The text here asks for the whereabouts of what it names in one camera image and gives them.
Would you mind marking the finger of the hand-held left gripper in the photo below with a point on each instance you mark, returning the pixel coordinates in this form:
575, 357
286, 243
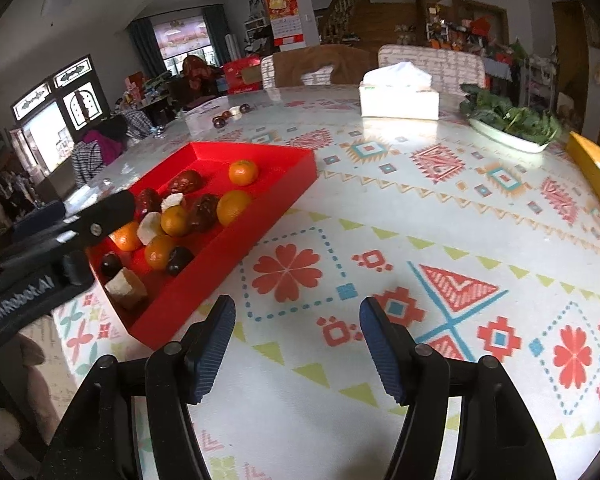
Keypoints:
45, 208
112, 207

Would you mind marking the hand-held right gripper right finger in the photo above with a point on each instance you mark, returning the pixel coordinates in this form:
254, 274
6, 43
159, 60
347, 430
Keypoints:
380, 355

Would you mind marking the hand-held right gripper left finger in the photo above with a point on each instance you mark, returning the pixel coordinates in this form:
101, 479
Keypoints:
212, 355

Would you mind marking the red tray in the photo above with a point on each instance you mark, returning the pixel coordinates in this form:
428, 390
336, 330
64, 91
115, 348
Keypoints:
280, 170

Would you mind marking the pink plaid jacket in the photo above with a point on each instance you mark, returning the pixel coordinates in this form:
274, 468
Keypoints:
102, 145

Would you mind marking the small dark round object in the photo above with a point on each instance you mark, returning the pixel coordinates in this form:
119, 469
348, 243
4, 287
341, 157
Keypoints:
220, 120
245, 108

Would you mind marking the patterned tablecloth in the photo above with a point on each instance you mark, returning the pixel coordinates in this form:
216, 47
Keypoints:
430, 210

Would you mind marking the large window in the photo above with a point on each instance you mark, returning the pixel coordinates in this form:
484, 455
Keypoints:
185, 42

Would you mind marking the red gift carton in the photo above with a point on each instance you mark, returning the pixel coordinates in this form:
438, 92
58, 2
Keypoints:
242, 75

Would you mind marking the white plate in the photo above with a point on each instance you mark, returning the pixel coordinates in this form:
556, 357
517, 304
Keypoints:
500, 136

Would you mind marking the tissue pack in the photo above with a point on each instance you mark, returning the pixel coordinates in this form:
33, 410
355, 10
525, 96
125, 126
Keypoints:
397, 102

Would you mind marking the brown chair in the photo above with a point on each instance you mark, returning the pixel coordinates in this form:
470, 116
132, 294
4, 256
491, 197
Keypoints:
325, 57

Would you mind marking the plate of green spinach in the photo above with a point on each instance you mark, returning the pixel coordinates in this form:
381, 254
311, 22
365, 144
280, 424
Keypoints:
510, 115

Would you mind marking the gold cardboard box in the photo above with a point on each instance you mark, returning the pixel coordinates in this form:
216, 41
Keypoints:
595, 170

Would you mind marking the patterned chair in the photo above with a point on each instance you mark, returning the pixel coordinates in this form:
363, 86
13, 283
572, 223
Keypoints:
455, 67

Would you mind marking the wooden staircase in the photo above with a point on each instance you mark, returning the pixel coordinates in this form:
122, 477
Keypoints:
350, 5

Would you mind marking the white shelving rack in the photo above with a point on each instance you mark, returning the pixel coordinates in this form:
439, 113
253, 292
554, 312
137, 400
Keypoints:
540, 80

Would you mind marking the red wall calendar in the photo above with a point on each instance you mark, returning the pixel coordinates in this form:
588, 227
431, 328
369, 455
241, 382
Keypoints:
285, 15

